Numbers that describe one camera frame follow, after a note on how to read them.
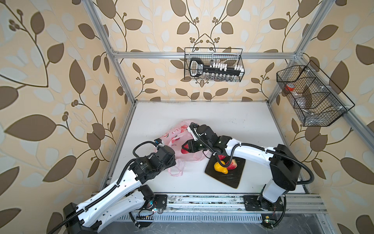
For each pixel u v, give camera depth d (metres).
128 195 0.61
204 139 0.65
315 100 0.74
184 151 0.77
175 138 0.81
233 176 0.83
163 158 0.56
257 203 0.73
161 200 0.75
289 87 0.88
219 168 0.81
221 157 0.88
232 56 0.91
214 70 0.85
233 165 0.83
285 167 0.44
